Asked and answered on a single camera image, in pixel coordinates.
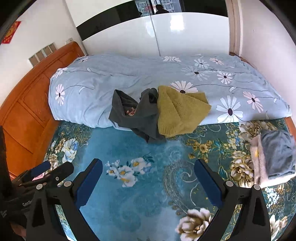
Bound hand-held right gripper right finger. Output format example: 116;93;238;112
194;159;271;241

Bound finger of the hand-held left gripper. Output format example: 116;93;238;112
14;161;51;186
20;161;75;189

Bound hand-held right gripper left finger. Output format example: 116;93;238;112
25;158;103;241

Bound dark grey pants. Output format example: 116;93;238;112
109;88;167;144

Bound folded pale pink garment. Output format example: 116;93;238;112
251;136;296;187

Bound orange wooden headboard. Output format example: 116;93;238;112
0;41;86;179

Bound teal floral bed sheet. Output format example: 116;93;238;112
42;117;296;241

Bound mustard yellow knit sweater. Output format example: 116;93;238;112
157;85;212;137

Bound folded grey garment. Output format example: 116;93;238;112
260;130;296;179

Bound light blue floral duvet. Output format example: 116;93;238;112
48;54;292;129

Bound glossy white wardrobe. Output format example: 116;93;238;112
65;0;232;56

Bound red wall decoration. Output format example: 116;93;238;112
1;21;22;44

